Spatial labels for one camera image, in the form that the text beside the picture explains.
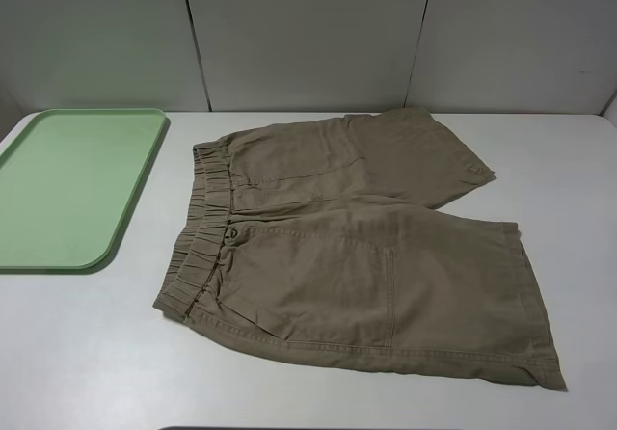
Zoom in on khaki shorts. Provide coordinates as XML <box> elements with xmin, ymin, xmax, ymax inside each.
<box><xmin>154</xmin><ymin>109</ymin><xmax>553</xmax><ymax>384</ymax></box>

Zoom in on green plastic tray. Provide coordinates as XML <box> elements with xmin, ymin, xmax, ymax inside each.
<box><xmin>1</xmin><ymin>109</ymin><xmax>167</xmax><ymax>273</ymax></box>

